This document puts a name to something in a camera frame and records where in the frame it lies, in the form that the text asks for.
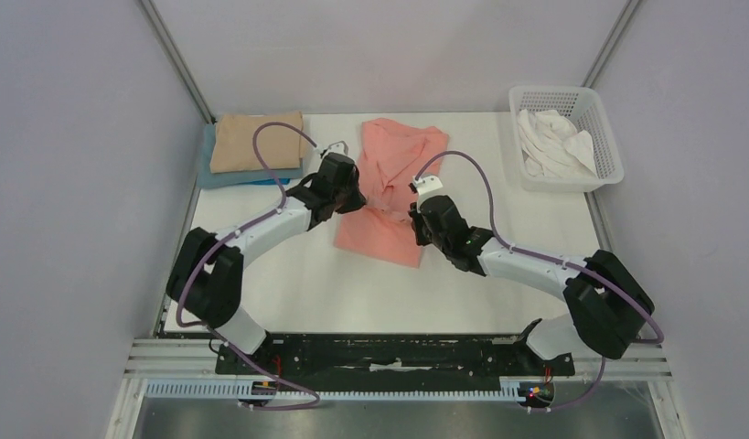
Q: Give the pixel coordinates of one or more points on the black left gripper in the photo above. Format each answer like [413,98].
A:
[358,200]

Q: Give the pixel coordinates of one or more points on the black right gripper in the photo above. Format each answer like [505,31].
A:
[425,223]

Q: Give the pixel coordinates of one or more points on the pink t shirt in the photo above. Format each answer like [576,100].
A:
[392,155]

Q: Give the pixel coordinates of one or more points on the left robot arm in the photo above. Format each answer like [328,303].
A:
[206,278]

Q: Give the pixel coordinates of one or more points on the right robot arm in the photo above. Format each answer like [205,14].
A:
[606,306]

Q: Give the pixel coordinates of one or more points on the beige folded t shirt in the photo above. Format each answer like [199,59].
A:
[280,147]

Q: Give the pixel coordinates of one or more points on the blue folded t shirt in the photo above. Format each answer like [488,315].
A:
[206,179]

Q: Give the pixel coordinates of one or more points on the white t shirt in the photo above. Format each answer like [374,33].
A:
[552,146]

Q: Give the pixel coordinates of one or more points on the white plastic laundry basket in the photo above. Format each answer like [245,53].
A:
[583,107]

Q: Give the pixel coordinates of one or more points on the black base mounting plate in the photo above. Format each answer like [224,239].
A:
[404,362]

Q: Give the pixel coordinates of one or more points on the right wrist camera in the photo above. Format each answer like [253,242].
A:
[427,186]

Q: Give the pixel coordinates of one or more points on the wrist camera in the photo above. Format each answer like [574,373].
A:
[427,186]
[339,148]

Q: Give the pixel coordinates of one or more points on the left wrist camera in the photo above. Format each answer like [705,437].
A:
[339,148]

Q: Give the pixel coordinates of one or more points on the white slotted cable duct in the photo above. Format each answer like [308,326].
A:
[257,390]

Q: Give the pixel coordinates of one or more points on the aluminium frame rail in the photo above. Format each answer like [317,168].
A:
[192,358]

